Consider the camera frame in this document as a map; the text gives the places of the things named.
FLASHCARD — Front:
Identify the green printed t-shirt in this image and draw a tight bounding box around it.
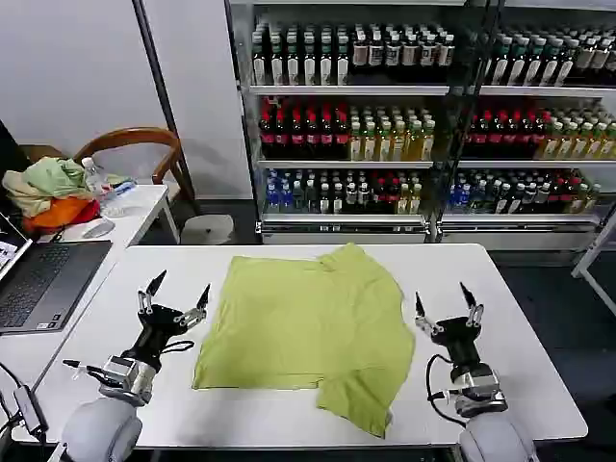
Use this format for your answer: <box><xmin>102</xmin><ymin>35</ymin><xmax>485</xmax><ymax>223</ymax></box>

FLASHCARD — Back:
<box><xmin>192</xmin><ymin>243</ymin><xmax>417</xmax><ymax>440</ymax></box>

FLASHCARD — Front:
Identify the pale green crumpled cloth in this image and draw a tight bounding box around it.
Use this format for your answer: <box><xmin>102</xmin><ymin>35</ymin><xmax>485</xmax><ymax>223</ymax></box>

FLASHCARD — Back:
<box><xmin>2</xmin><ymin>156</ymin><xmax>91</xmax><ymax>218</ymax></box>

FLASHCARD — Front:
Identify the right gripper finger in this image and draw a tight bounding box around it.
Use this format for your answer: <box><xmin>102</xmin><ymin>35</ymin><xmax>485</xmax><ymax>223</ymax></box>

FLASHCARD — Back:
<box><xmin>459</xmin><ymin>281</ymin><xmax>486</xmax><ymax>328</ymax></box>
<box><xmin>413</xmin><ymin>289</ymin><xmax>445</xmax><ymax>336</ymax></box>

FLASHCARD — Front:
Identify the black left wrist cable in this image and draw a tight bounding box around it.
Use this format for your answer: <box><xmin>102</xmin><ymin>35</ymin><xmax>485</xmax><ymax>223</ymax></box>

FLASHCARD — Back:
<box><xmin>62</xmin><ymin>339</ymin><xmax>195</xmax><ymax>382</ymax></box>

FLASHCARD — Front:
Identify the orange crumpled cloth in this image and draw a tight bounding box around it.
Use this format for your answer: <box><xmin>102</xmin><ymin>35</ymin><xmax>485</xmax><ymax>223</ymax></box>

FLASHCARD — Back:
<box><xmin>22</xmin><ymin>196</ymin><xmax>102</xmax><ymax>233</ymax></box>

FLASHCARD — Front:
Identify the black adapter with cable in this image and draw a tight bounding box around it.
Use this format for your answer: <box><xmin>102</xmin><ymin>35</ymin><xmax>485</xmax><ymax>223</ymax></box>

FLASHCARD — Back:
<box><xmin>0</xmin><ymin>360</ymin><xmax>50</xmax><ymax>449</ymax></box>

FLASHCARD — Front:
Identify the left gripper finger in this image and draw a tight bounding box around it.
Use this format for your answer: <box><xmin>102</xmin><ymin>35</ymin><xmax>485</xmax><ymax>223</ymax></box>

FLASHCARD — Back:
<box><xmin>137</xmin><ymin>269</ymin><xmax>167</xmax><ymax>317</ymax></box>
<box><xmin>172</xmin><ymin>282</ymin><xmax>213</xmax><ymax>326</ymax></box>

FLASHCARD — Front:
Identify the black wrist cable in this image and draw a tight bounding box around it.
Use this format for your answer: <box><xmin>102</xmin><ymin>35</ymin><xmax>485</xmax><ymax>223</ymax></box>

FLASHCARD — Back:
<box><xmin>424</xmin><ymin>354</ymin><xmax>469</xmax><ymax>440</ymax></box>
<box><xmin>62</xmin><ymin>339</ymin><xmax>195</xmax><ymax>382</ymax></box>

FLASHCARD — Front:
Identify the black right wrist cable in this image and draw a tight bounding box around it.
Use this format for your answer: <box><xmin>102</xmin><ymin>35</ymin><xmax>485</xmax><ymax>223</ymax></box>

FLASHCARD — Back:
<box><xmin>424</xmin><ymin>354</ymin><xmax>469</xmax><ymax>440</ymax></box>

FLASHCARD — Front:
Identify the white metal frame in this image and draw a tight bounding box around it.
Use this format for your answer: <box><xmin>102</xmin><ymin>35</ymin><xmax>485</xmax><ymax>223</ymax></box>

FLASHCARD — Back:
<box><xmin>570</xmin><ymin>211</ymin><xmax>616</xmax><ymax>314</ymax></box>

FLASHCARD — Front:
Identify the grey computer mouse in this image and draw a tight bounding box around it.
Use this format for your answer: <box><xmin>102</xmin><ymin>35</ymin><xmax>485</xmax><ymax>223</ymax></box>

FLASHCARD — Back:
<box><xmin>80</xmin><ymin>219</ymin><xmax>116</xmax><ymax>240</ymax></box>

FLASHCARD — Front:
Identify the brown wooden chair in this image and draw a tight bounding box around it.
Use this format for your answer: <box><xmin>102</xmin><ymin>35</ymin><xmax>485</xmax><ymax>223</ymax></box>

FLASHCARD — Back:
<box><xmin>71</xmin><ymin>126</ymin><xmax>196</xmax><ymax>203</ymax></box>

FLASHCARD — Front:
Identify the black slanted pole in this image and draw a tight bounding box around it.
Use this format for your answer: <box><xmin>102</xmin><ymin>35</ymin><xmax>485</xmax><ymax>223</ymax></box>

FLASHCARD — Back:
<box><xmin>131</xmin><ymin>0</ymin><xmax>201</xmax><ymax>216</ymax></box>

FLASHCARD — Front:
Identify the white side desk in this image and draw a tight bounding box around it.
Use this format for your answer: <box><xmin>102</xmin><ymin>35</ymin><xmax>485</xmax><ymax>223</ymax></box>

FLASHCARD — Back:
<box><xmin>0</xmin><ymin>184</ymin><xmax>180</xmax><ymax>400</ymax></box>

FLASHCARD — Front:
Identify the round grey stool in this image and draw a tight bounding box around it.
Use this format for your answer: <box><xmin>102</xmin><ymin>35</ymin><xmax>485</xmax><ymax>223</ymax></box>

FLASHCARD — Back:
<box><xmin>180</xmin><ymin>214</ymin><xmax>236</xmax><ymax>246</ymax></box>

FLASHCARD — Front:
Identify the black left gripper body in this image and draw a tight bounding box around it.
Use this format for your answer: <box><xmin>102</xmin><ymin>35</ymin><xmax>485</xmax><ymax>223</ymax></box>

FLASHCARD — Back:
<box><xmin>125</xmin><ymin>303</ymin><xmax>194</xmax><ymax>370</ymax></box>

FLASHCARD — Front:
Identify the steel shelf of bottles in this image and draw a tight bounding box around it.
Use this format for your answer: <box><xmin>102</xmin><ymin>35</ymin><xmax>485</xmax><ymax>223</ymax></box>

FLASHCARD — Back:
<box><xmin>224</xmin><ymin>0</ymin><xmax>456</xmax><ymax>244</ymax></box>
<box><xmin>435</xmin><ymin>0</ymin><xmax>616</xmax><ymax>251</ymax></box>

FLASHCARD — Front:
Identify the grey laptop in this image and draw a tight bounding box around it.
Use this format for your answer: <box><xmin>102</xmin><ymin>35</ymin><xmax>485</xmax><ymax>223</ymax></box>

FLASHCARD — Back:
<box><xmin>0</xmin><ymin>211</ymin><xmax>115</xmax><ymax>336</ymax></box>

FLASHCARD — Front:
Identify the clear plastic water bottle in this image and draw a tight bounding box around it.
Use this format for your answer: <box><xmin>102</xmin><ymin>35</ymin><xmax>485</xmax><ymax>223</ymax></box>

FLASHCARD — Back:
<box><xmin>80</xmin><ymin>157</ymin><xmax>122</xmax><ymax>218</ymax></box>

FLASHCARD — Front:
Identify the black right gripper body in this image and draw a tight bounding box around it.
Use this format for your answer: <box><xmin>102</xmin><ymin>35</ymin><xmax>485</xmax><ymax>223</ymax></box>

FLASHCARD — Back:
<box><xmin>430</xmin><ymin>315</ymin><xmax>483</xmax><ymax>374</ymax></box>

